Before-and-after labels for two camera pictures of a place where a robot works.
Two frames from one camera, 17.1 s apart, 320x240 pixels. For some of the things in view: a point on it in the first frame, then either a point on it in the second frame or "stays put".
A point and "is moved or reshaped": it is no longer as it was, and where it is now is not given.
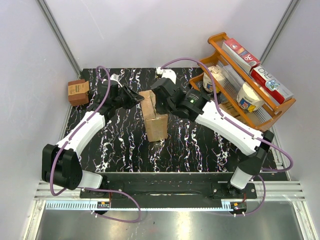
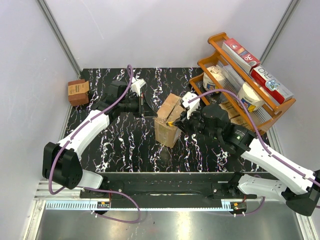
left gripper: x=133 y=97 -> x=144 y=108
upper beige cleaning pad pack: x=230 y=108 stays put
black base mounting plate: x=168 y=185 stays put
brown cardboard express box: x=156 y=125 is moved or reshaped
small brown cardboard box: x=78 y=92 stays put
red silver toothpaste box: x=271 y=86 stays put
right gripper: x=159 y=109 -> x=184 y=124
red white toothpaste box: x=240 y=55 stays put
